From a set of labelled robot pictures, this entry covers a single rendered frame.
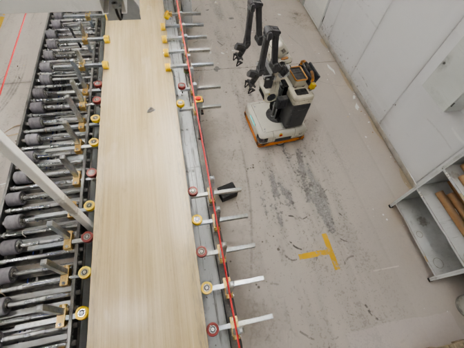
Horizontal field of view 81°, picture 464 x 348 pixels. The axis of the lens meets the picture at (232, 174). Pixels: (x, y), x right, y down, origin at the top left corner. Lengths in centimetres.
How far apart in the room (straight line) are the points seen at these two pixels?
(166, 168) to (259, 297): 155
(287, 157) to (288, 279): 154
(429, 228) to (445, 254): 30
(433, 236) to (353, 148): 140
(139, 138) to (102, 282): 122
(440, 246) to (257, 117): 252
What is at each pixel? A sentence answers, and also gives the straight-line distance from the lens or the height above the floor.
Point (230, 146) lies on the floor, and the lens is 361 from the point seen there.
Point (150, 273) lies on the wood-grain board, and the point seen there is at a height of 90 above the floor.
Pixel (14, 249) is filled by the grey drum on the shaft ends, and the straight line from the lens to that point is 253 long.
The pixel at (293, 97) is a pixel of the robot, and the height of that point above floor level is 79.
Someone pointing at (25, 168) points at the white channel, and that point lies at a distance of 170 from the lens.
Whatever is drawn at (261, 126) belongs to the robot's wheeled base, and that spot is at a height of 28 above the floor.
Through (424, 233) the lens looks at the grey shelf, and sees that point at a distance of 375.
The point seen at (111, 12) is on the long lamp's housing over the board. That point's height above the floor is 233.
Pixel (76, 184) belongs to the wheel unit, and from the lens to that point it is 259.
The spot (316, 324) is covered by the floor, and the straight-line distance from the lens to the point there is 307.
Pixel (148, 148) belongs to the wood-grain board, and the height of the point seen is 90.
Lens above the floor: 289
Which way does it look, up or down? 59 degrees down
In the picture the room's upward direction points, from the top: 8 degrees clockwise
